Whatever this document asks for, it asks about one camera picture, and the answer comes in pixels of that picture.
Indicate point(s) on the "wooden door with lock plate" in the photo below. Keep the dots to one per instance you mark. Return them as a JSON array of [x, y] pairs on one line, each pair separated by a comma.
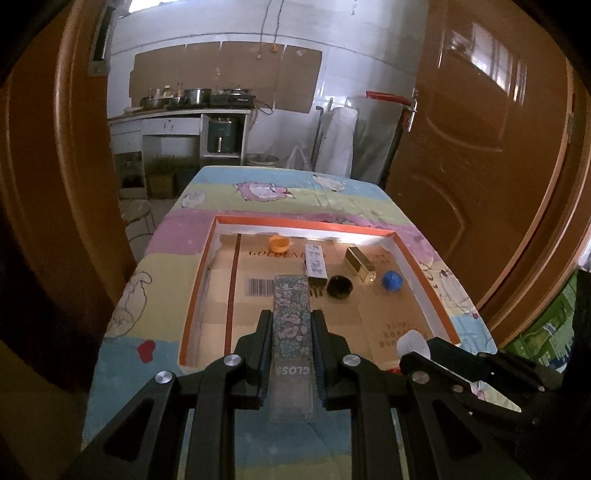
[[60, 184]]

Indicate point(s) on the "white patterned box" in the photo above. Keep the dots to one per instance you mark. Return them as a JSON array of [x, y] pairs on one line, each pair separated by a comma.
[[316, 264]]

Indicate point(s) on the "gold box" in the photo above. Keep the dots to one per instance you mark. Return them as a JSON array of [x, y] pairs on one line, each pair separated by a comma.
[[362, 265]]

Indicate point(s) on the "white kitchen counter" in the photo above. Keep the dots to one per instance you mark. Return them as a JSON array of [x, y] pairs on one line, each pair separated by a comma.
[[180, 131]]

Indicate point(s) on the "orange-rimmed cardboard tray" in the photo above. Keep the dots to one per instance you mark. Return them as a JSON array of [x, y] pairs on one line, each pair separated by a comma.
[[249, 323]]

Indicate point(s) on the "steel pot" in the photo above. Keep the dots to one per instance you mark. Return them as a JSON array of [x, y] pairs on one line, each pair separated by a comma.
[[197, 96]]

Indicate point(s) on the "cardboard wall sheet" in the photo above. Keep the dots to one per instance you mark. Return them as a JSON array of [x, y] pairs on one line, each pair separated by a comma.
[[221, 69]]

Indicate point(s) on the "blue ball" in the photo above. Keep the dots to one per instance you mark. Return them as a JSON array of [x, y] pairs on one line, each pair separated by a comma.
[[392, 280]]

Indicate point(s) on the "metal basin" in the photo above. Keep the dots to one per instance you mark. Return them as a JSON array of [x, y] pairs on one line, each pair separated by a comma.
[[262, 160]]

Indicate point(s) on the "metal pan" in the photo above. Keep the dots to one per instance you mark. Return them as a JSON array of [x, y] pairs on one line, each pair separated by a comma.
[[154, 102]]

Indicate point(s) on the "black induction cooker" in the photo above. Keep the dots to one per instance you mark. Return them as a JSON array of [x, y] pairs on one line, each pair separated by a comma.
[[233, 98]]

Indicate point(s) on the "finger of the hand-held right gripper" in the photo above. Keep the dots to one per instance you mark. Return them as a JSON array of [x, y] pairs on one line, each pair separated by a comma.
[[480, 394], [461, 353]]

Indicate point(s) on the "floral patterned box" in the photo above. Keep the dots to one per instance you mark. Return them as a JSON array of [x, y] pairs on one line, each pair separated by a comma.
[[291, 323]]

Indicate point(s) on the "white bottle cap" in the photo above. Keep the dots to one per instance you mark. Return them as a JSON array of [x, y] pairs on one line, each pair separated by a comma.
[[413, 344]]

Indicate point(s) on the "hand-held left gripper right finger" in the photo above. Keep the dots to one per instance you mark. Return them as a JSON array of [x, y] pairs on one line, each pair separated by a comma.
[[321, 364]]

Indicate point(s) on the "red ribbon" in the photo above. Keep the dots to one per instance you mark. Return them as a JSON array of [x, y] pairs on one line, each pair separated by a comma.
[[383, 96]]

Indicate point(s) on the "green crate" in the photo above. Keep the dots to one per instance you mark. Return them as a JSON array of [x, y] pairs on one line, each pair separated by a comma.
[[549, 332]]

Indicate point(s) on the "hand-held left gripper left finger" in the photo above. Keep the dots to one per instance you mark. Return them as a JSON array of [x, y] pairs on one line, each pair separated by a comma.
[[265, 364]]

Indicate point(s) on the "clear plastic bag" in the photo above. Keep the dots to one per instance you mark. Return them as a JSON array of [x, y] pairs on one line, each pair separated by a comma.
[[301, 158]]

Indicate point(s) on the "orange bottle cap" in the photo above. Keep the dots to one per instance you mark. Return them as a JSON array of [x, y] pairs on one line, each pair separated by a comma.
[[278, 243]]

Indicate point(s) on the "dark green appliance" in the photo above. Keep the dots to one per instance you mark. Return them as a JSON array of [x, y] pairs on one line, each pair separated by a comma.
[[223, 135]]

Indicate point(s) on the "black bottle cap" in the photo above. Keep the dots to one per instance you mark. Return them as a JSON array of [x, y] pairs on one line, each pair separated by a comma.
[[339, 287]]

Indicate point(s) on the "metal lock plate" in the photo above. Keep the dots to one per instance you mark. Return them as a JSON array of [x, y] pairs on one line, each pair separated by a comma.
[[99, 46]]

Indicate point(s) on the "cartoon printed blanket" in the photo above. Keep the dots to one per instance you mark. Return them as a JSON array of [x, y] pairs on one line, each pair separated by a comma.
[[157, 258]]

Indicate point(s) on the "plastic-wrapped panel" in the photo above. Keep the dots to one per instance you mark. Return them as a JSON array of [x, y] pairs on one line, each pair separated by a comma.
[[355, 138]]

